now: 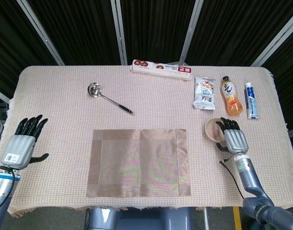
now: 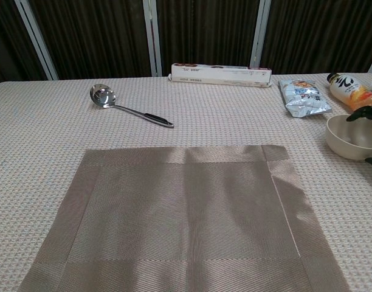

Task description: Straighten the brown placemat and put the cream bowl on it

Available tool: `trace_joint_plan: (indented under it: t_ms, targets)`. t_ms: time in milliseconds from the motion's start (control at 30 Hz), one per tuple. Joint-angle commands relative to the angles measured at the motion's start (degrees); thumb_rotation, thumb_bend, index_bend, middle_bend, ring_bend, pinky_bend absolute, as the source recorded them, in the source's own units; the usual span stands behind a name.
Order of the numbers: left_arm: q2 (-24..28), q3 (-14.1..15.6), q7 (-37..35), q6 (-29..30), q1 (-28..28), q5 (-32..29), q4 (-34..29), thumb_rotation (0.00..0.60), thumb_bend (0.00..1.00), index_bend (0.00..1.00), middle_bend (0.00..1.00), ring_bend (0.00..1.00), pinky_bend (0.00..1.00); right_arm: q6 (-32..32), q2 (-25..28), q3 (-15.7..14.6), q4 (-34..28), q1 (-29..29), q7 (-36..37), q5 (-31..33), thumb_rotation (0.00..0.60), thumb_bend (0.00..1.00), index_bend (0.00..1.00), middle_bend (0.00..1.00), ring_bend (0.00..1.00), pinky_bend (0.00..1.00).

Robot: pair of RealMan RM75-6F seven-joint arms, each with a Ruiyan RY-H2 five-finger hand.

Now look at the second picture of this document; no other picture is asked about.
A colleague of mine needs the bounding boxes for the long white cling film box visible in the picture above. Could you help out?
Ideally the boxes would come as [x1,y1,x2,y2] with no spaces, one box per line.
[168,63,272,88]

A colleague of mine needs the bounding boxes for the orange tea bottle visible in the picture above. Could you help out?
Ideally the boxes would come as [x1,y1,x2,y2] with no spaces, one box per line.
[326,72,372,115]

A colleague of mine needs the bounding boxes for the steel ladle black handle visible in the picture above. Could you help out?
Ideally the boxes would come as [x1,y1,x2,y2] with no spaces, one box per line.
[89,83,175,128]

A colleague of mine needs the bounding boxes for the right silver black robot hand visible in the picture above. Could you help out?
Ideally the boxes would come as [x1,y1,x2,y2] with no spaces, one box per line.
[346,105,372,167]

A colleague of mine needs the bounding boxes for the beige woven tablecloth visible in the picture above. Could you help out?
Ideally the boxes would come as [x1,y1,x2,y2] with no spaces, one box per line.
[0,72,372,292]

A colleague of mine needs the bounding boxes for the silver snack packet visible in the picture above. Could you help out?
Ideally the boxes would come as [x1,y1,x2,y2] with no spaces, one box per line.
[278,78,332,118]

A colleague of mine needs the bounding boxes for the light brown bowl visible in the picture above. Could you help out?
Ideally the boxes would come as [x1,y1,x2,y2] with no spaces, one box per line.
[325,114,372,161]

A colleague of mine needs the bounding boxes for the brown woven placemat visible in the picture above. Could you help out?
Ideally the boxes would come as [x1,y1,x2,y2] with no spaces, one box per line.
[17,145,353,292]

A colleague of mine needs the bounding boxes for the black pleated curtain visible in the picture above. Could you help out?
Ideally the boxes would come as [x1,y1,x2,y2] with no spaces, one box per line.
[0,0,372,86]

